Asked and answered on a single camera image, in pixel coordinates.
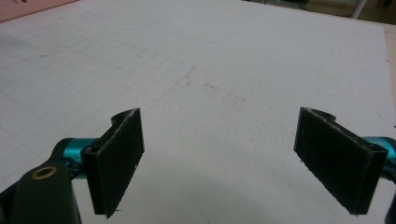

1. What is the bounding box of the light wooden table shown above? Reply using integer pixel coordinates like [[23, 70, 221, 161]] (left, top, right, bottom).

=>
[[242, 0, 396, 110]]

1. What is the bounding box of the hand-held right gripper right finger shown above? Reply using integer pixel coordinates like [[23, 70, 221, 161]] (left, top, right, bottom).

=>
[[293, 106, 389, 216]]

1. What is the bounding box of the white grid mat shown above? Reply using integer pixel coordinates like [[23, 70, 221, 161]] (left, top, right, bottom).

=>
[[0, 0, 396, 224]]

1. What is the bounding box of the white metal stand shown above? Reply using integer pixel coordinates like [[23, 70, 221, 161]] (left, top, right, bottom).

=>
[[350, 0, 369, 19]]

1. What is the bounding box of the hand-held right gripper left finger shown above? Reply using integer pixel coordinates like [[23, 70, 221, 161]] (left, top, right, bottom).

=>
[[81, 107, 146, 218]]

